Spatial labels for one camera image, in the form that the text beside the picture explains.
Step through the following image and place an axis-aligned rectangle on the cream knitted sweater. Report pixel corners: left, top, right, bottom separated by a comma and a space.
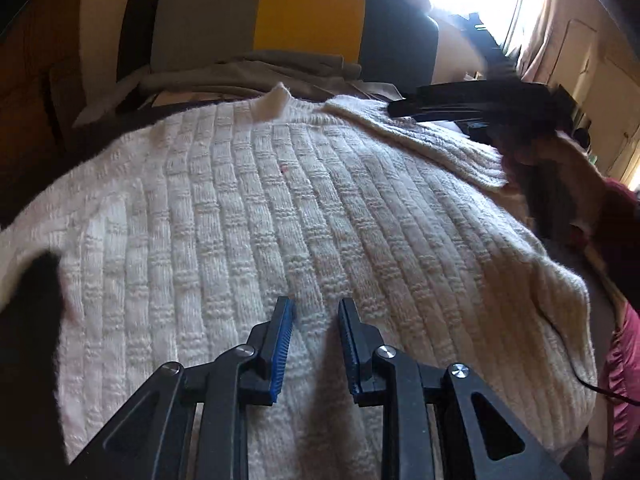
0, 81, 599, 480

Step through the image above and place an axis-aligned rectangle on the black padded folding table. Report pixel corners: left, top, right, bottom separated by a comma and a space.
0, 89, 591, 480

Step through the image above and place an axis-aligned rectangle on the person right hand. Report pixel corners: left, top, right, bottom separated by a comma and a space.
496, 132, 608, 263

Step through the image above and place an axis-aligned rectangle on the right floral curtain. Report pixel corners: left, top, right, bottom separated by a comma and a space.
518, 0, 639, 103

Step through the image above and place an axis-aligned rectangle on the black jacket right sleeve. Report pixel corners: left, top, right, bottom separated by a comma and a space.
591, 179, 640, 311

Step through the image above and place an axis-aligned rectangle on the grey yellow blue headboard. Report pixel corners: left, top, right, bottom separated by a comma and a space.
151, 0, 438, 92

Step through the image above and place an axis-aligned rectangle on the magenta quilt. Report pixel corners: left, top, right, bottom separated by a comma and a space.
600, 304, 639, 457

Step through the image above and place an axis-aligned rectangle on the grey hoodie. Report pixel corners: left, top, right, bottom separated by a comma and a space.
74, 56, 364, 126

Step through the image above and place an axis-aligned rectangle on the black cable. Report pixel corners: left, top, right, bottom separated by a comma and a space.
537, 303, 640, 406

